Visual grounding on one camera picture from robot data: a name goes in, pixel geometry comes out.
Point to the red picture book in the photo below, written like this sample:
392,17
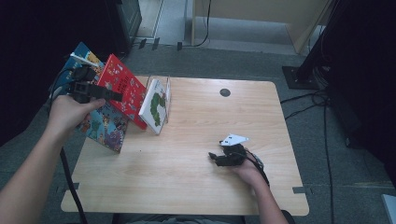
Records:
127,90

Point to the person's left hand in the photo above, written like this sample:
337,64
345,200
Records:
67,115

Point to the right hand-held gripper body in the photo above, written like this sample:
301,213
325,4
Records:
233,157

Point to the white flat object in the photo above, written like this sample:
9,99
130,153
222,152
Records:
389,208

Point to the clear acrylic book rack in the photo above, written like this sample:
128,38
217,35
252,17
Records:
168,93

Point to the black cabinet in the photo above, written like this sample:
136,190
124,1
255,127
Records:
124,21

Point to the black round table grommet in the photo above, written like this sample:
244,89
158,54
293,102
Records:
225,92

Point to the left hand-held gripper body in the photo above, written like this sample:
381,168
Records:
82,88

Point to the light blue monster picture book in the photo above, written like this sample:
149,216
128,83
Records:
106,130

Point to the light wooden cabinet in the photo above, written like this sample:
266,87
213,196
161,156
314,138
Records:
249,9

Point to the person's right hand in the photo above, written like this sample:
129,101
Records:
250,175

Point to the person's grey clothing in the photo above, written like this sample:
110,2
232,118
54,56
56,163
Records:
174,219

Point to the grey tape strip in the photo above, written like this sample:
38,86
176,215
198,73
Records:
300,189
67,188

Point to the black metal stand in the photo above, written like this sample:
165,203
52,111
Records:
306,70

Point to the white caterpillar picture book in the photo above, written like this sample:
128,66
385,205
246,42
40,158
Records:
154,105

